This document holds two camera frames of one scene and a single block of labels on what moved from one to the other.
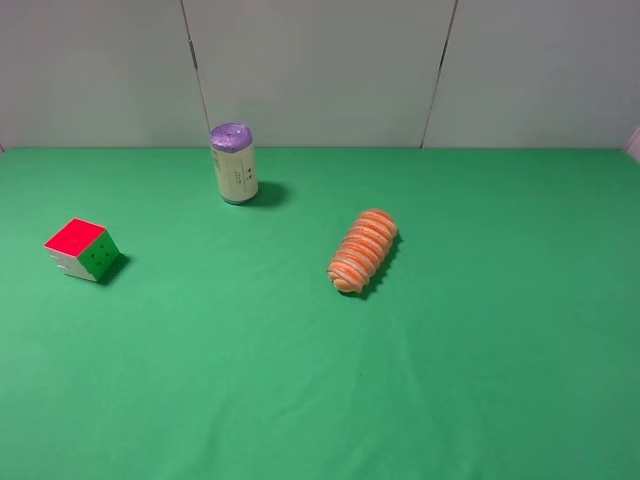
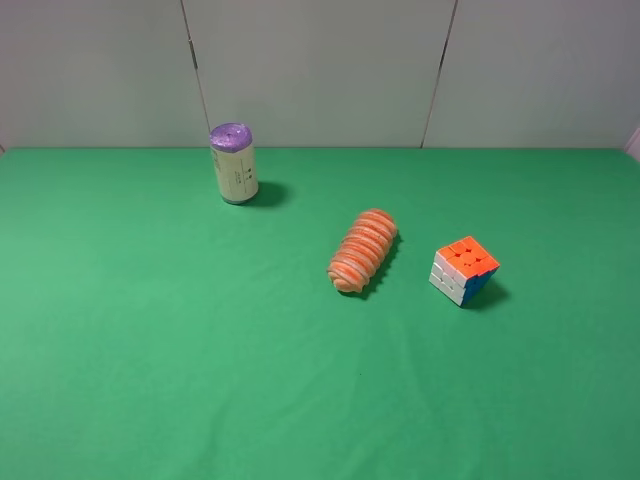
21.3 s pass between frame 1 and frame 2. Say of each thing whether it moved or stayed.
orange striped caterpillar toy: stayed
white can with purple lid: stayed
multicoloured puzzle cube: moved
